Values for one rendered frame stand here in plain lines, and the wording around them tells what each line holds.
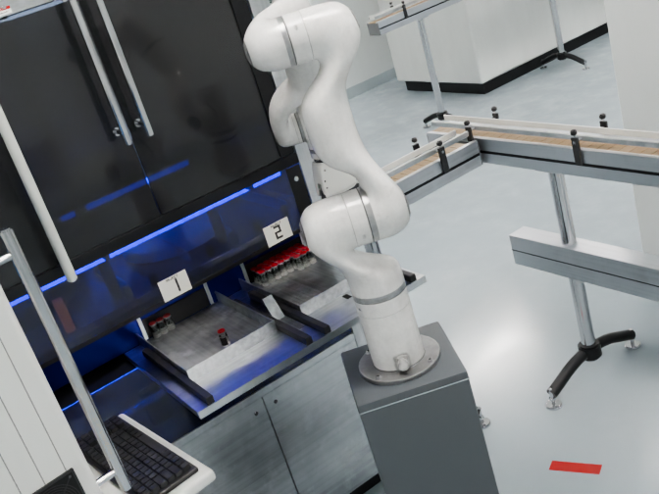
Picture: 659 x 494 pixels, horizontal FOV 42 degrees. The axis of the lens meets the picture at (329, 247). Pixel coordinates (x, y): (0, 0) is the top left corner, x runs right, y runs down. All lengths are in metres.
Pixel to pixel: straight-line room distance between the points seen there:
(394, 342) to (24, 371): 0.76
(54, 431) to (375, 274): 0.71
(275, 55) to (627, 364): 2.07
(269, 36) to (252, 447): 1.35
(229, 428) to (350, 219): 1.00
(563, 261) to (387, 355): 1.26
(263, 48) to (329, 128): 0.20
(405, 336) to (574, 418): 1.34
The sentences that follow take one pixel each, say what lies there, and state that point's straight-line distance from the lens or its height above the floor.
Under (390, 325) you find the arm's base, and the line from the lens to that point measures 1.86.
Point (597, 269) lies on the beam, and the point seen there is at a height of 0.50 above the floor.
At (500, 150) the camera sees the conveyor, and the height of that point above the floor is 0.90.
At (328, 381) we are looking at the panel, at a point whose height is 0.50.
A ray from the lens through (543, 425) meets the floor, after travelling 3.11.
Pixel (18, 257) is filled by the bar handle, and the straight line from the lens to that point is 1.65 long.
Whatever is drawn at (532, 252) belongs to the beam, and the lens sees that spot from 3.13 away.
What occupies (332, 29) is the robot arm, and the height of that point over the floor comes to 1.61.
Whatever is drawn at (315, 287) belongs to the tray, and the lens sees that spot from 2.38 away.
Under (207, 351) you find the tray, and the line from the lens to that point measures 2.25.
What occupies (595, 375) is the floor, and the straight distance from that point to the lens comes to 3.31.
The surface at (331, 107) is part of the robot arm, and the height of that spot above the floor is 1.47.
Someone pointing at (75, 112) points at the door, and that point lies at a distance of 2.20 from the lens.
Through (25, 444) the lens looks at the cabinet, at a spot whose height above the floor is 1.10.
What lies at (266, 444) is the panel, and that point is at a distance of 2.64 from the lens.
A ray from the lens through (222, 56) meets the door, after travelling 2.35.
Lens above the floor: 1.87
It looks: 22 degrees down
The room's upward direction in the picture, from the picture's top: 17 degrees counter-clockwise
